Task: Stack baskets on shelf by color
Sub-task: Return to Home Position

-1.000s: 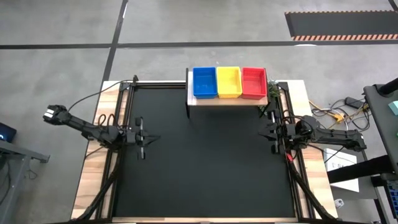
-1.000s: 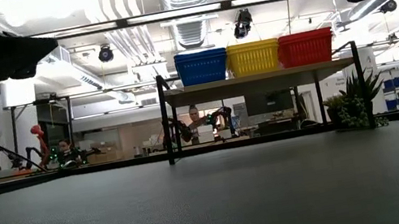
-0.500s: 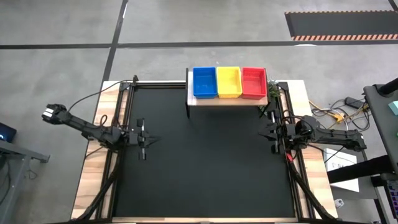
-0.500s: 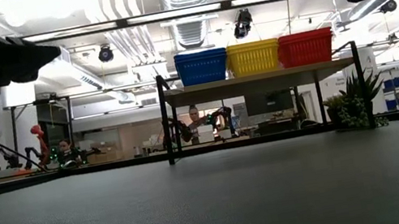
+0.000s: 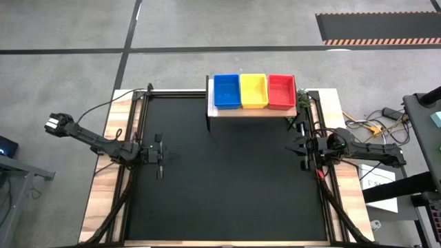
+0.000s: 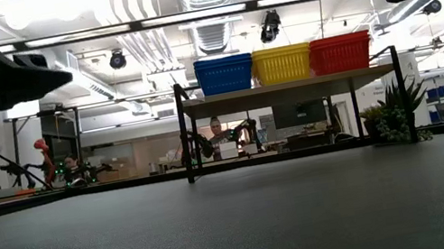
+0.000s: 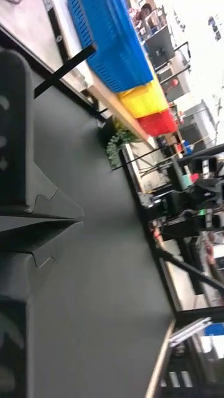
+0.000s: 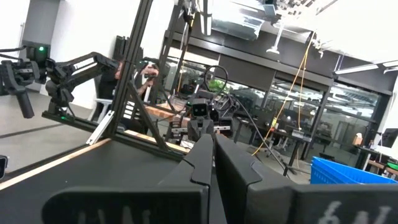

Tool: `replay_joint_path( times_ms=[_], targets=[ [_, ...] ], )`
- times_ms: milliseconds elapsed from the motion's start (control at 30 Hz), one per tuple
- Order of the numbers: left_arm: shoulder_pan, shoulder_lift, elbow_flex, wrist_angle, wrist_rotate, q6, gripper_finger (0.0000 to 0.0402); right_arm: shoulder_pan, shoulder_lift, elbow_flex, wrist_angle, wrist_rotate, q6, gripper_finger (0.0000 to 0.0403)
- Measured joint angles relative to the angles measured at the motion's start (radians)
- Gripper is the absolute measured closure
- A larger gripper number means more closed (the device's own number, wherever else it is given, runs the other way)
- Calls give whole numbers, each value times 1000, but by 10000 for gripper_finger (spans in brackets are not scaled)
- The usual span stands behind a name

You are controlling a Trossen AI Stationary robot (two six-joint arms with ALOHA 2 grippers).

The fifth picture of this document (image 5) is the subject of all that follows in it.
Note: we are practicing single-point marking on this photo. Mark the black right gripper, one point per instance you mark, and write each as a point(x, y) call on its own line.
point(315, 148)

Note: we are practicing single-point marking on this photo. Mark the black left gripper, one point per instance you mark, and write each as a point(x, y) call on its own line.
point(151, 155)

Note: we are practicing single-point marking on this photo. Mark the red plastic slotted basket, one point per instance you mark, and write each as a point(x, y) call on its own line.
point(281, 91)

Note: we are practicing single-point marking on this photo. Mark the yellow plastic slotted basket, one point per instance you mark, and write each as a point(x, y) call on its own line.
point(254, 90)

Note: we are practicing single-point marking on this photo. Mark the blue basket with printed bottom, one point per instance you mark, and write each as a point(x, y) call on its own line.
point(226, 91)

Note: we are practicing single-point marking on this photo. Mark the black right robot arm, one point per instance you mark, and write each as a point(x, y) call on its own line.
point(372, 151)

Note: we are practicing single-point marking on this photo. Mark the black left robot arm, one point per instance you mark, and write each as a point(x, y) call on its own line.
point(103, 146)

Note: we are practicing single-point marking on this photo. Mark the black table mat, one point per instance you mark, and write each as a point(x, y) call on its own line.
point(224, 179)

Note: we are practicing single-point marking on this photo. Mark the black power adapter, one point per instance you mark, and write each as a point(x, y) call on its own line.
point(391, 113)

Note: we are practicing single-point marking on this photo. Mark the white cardboard box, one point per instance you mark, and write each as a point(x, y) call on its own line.
point(386, 206)

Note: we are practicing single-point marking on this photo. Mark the small white plug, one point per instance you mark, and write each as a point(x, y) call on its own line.
point(375, 225)

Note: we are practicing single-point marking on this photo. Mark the black side table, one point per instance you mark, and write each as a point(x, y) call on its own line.
point(423, 137)

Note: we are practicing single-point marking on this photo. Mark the grey metal cart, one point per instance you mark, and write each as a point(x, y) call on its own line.
point(20, 168)

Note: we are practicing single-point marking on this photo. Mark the teal block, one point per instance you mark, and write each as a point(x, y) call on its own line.
point(437, 119)

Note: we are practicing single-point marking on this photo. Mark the black floor mat striped edges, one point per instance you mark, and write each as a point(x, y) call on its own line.
point(379, 25)

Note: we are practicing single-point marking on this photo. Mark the dark blue device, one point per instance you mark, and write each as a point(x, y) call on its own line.
point(7, 146)

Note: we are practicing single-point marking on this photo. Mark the black aluminium table frame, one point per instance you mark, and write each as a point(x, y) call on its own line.
point(146, 117)

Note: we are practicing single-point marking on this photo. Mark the wooden shelf with black frame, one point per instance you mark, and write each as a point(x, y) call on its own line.
point(251, 113)

